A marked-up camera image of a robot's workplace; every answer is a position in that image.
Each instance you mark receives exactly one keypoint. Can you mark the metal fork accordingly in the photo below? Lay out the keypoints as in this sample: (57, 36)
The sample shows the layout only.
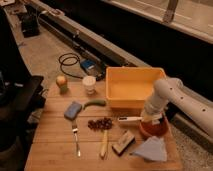
(75, 131)

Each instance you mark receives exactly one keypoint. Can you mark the blue folded cloth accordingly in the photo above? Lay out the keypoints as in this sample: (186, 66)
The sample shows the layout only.
(153, 149)

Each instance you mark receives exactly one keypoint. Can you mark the yellow plastic bin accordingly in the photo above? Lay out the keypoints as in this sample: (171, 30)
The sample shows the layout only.
(129, 87)

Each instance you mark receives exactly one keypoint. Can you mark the apple on green cup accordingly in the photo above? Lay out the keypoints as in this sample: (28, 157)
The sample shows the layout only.
(62, 83)

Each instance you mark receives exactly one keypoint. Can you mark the white cup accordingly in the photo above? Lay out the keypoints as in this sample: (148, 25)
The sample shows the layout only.
(89, 84)

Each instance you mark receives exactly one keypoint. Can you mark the red bowl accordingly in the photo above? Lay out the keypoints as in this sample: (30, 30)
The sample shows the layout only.
(147, 129)

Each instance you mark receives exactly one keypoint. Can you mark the yellow handled knife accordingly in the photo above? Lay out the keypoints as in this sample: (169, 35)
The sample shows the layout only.
(104, 143)

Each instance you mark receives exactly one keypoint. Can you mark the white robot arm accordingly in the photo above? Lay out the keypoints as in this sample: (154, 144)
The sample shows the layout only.
(169, 90)

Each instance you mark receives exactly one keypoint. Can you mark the wooden block eraser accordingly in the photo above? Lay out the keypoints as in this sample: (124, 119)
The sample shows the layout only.
(123, 142)

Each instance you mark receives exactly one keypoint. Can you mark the blue power box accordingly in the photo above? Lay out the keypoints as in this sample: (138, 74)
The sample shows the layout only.
(92, 69)

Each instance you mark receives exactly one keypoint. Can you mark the bunch of dark grapes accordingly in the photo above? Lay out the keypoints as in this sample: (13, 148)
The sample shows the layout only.
(100, 124)

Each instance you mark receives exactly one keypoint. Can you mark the green chili pepper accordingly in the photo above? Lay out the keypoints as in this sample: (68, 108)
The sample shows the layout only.
(96, 102)

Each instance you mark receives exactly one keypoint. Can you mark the blue sponge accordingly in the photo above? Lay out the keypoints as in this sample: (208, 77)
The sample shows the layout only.
(73, 110)

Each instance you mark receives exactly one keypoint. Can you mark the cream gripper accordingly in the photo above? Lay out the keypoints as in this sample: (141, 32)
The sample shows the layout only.
(153, 119)

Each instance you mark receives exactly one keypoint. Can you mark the black box on floor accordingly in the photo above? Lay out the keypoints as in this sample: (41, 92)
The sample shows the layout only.
(29, 25)

